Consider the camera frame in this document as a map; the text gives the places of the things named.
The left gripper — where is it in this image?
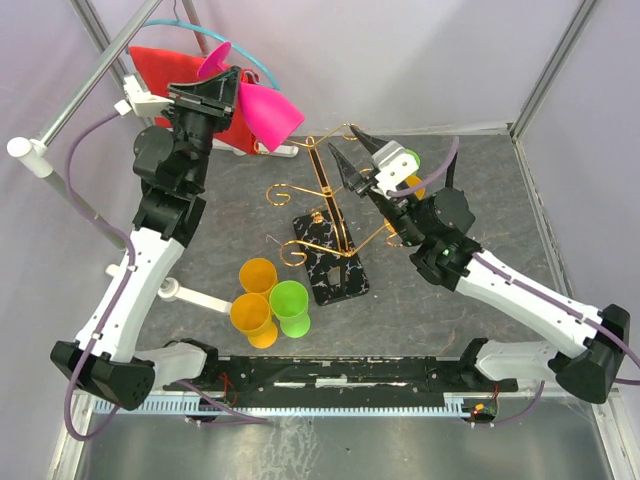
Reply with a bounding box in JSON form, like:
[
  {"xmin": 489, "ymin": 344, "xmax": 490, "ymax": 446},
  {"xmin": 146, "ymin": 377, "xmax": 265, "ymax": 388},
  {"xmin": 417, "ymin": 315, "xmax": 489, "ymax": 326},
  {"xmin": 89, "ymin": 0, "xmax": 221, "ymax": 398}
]
[{"xmin": 166, "ymin": 66, "xmax": 244, "ymax": 191}]

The pink wine glass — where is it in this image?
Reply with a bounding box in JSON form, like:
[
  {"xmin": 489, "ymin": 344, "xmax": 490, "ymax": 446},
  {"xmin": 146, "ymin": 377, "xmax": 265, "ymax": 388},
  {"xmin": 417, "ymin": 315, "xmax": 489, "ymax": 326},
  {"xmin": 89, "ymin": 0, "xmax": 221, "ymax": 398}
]
[{"xmin": 207, "ymin": 68, "xmax": 305, "ymax": 154}]

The orange wine glass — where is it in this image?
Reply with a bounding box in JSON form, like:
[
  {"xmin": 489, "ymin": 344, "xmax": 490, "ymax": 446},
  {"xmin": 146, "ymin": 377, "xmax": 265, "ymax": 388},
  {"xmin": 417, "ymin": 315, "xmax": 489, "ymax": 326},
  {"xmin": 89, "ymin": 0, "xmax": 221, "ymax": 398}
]
[
  {"xmin": 230, "ymin": 293, "xmax": 278, "ymax": 349},
  {"xmin": 402, "ymin": 173, "xmax": 427, "ymax": 201},
  {"xmin": 238, "ymin": 258, "xmax": 278, "ymax": 299}
]

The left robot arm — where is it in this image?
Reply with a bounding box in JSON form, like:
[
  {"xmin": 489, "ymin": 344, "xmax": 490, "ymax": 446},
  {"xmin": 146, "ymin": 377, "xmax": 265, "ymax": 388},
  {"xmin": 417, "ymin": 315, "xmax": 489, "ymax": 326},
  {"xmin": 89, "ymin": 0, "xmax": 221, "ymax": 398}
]
[{"xmin": 50, "ymin": 66, "xmax": 242, "ymax": 411}]

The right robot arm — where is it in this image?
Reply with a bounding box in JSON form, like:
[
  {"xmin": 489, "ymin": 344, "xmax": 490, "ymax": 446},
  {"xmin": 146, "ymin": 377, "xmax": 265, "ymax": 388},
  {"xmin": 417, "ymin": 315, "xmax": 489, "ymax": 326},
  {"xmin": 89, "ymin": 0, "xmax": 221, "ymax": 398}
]
[{"xmin": 329, "ymin": 126, "xmax": 639, "ymax": 404}]

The green wine glass right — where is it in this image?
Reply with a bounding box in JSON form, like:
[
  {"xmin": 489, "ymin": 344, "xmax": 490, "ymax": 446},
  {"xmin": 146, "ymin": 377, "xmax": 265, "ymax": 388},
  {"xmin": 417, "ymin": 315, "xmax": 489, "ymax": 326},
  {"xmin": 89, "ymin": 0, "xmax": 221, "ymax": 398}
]
[{"xmin": 405, "ymin": 148, "xmax": 421, "ymax": 174}]

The green wine glass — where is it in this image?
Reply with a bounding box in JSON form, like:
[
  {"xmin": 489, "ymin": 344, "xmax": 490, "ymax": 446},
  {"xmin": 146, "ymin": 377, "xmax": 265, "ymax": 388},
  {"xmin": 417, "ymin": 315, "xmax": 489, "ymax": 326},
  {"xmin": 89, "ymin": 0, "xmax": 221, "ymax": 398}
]
[
  {"xmin": 269, "ymin": 280, "xmax": 311, "ymax": 338},
  {"xmin": 405, "ymin": 148, "xmax": 421, "ymax": 174}
]

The green wine glass front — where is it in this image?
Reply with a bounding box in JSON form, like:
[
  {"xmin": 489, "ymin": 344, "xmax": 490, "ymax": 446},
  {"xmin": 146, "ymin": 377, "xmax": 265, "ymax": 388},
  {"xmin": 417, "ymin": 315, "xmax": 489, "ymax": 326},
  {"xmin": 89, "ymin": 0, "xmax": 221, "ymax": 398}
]
[{"xmin": 269, "ymin": 280, "xmax": 311, "ymax": 338}]

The orange wine glass front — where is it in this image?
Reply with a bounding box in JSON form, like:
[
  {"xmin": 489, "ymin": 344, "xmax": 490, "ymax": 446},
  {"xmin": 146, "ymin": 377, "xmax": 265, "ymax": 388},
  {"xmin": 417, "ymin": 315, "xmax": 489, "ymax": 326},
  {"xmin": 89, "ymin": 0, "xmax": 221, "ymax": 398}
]
[{"xmin": 230, "ymin": 293, "xmax": 278, "ymax": 349}]

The blue clothes hanger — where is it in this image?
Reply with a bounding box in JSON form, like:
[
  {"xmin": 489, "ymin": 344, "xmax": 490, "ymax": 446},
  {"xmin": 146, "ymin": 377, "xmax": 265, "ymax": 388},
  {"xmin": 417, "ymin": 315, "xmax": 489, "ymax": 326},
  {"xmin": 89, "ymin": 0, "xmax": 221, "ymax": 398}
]
[{"xmin": 142, "ymin": 0, "xmax": 284, "ymax": 92}]

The red cloth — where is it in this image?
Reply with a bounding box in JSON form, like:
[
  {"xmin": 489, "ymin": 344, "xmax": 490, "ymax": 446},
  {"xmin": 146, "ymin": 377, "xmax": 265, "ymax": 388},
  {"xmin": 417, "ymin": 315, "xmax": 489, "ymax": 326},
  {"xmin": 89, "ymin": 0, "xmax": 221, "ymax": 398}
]
[{"xmin": 129, "ymin": 42, "xmax": 256, "ymax": 154}]

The white clothes stand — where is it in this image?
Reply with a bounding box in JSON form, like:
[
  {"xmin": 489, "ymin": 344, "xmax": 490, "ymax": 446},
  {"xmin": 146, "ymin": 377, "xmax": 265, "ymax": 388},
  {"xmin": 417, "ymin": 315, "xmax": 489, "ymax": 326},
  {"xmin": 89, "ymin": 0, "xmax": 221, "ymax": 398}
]
[{"xmin": 6, "ymin": 0, "xmax": 299, "ymax": 316}]

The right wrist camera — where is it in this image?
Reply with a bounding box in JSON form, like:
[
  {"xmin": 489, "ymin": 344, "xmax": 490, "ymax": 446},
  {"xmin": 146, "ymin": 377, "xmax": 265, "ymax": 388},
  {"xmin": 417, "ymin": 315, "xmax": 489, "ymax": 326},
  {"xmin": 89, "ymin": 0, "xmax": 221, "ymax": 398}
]
[{"xmin": 372, "ymin": 140, "xmax": 415, "ymax": 198}]

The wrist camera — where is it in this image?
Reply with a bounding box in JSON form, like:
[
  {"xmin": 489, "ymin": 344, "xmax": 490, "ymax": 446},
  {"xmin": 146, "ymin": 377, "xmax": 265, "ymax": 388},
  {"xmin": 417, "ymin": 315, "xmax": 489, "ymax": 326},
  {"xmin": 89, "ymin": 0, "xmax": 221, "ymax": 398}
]
[
  {"xmin": 372, "ymin": 140, "xmax": 415, "ymax": 198},
  {"xmin": 114, "ymin": 73, "xmax": 174, "ymax": 118}
]

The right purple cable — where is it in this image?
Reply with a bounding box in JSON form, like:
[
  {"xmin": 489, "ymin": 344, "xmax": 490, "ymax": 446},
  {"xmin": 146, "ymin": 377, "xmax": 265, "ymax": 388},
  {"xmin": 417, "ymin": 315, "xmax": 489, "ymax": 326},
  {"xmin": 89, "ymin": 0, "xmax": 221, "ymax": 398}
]
[{"xmin": 389, "ymin": 135, "xmax": 640, "ymax": 429}]

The purple cable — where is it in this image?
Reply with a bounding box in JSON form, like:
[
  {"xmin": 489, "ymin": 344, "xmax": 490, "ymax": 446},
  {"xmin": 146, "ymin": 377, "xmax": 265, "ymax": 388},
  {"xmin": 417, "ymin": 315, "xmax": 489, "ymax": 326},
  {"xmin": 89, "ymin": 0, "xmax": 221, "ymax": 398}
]
[
  {"xmin": 62, "ymin": 110, "xmax": 274, "ymax": 441},
  {"xmin": 389, "ymin": 135, "xmax": 640, "ymax": 429}
]

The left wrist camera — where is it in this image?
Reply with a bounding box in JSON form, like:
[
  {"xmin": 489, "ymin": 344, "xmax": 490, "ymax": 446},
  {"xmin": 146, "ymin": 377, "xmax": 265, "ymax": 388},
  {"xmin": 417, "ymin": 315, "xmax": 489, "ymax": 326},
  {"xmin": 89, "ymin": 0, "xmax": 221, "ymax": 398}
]
[{"xmin": 114, "ymin": 73, "xmax": 174, "ymax": 118}]

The gold wire glass rack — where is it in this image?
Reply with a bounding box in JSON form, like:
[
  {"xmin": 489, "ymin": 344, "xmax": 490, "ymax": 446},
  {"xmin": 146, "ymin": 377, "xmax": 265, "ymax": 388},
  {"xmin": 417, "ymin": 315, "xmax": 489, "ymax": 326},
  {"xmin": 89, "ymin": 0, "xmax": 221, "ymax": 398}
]
[{"xmin": 252, "ymin": 122, "xmax": 407, "ymax": 307}]

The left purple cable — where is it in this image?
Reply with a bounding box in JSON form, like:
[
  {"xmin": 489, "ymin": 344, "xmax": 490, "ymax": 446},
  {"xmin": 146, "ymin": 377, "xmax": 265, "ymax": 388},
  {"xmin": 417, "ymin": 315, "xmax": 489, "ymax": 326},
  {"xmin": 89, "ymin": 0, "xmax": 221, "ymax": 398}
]
[{"xmin": 62, "ymin": 110, "xmax": 274, "ymax": 441}]

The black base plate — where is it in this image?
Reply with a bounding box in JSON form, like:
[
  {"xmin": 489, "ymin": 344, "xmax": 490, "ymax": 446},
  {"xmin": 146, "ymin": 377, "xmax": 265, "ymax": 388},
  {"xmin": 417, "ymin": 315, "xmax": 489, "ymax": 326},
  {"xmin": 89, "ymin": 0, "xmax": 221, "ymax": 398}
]
[{"xmin": 190, "ymin": 356, "xmax": 518, "ymax": 407}]

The white slotted cable duct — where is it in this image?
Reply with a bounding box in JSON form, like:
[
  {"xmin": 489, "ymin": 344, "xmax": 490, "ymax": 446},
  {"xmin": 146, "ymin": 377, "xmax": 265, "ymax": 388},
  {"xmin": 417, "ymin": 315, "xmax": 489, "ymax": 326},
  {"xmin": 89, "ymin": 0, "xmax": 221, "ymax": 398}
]
[{"xmin": 118, "ymin": 392, "xmax": 471, "ymax": 419}]

